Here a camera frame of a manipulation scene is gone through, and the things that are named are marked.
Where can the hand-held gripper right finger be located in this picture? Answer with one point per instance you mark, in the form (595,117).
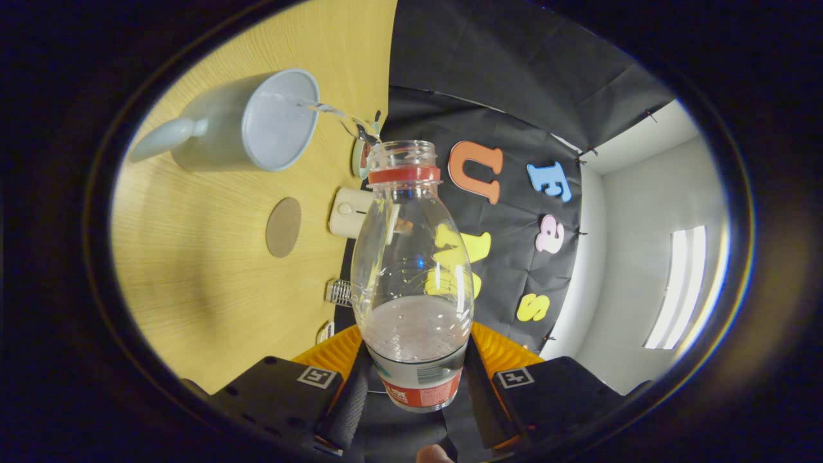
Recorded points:
(559,399)

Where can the pale green plate with food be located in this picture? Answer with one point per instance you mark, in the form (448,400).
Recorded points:
(359,161)

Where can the black backdrop cloth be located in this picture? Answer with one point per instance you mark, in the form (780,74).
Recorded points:
(501,64)

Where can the wooden table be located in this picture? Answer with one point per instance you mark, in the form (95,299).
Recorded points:
(212,276)

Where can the pale blue cup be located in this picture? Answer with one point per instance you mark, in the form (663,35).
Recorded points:
(218,128)

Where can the white divided condiment tray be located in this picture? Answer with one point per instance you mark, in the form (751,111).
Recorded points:
(325,332)

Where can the white toaster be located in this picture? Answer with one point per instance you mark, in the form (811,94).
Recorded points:
(347,215)

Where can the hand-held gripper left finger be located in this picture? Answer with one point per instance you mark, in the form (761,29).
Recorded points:
(283,399)

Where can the clear plastic juice bottle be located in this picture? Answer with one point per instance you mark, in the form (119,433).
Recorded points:
(411,257)

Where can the large ceiling light panel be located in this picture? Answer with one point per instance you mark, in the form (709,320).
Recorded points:
(678,289)

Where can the round brown coaster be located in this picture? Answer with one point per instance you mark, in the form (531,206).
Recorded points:
(283,227)

